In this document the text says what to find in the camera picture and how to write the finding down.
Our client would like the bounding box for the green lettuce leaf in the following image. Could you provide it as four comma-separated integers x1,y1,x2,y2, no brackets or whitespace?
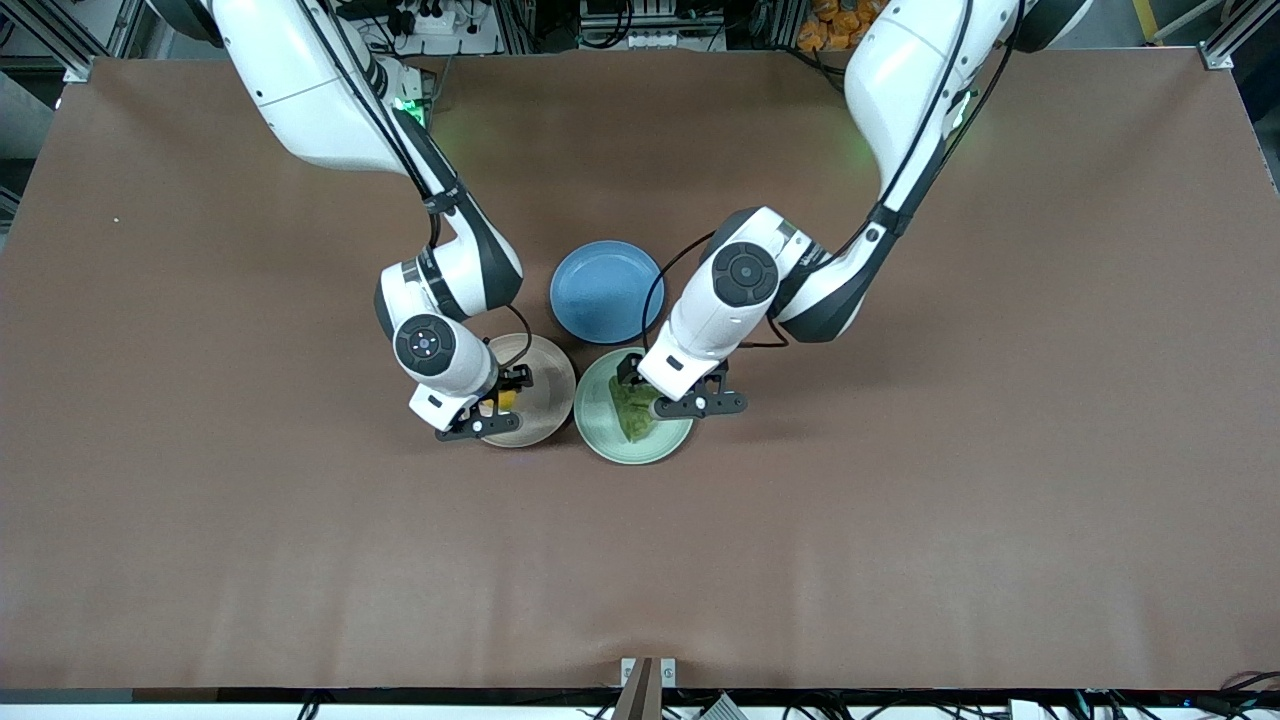
609,375,663,444

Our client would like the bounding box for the pink round plate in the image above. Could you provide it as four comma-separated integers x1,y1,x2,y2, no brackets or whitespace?
478,332,578,449

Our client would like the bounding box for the pale green round plate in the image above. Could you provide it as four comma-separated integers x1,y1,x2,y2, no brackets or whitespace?
573,346,698,467

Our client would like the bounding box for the blue round plate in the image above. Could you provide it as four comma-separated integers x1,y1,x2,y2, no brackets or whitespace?
549,240,667,345

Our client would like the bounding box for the white power strip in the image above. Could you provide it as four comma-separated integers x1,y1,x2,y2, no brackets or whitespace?
400,6,464,37

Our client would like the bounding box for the bag of oranges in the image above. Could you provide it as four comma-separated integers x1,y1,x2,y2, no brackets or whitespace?
796,0,881,54

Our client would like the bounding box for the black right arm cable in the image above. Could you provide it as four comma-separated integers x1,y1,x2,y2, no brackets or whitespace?
290,0,536,373

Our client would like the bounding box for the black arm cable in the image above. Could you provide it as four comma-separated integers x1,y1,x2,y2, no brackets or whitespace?
290,0,536,373
640,0,1023,353

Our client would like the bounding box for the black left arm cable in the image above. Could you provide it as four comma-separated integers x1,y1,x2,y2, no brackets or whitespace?
640,0,1023,353

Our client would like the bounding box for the white mount bracket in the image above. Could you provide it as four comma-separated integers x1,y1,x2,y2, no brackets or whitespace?
620,657,678,689

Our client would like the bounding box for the brown camera mount post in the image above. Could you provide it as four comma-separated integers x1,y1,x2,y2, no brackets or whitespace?
611,657,663,720

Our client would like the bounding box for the aluminium frame profile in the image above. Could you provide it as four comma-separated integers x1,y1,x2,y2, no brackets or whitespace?
0,0,151,84
1203,0,1280,71

